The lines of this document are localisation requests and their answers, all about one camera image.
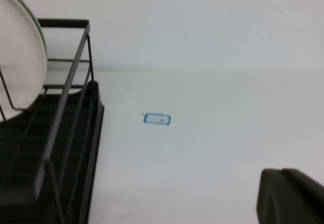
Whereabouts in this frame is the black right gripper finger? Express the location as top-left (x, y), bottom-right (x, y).
top-left (255, 168), bottom-right (324, 224)

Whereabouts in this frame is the green plate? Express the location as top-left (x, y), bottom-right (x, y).
top-left (0, 0), bottom-right (48, 60)

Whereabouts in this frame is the white plate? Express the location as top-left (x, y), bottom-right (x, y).
top-left (0, 0), bottom-right (48, 121)

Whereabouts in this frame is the blue rectangular table sticker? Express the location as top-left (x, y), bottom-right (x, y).
top-left (143, 112), bottom-right (172, 126)

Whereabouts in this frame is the black plastic drip tray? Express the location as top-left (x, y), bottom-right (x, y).
top-left (0, 81), bottom-right (105, 224)

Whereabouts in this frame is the black wire dish rack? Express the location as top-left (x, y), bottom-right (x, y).
top-left (0, 18), bottom-right (96, 224)

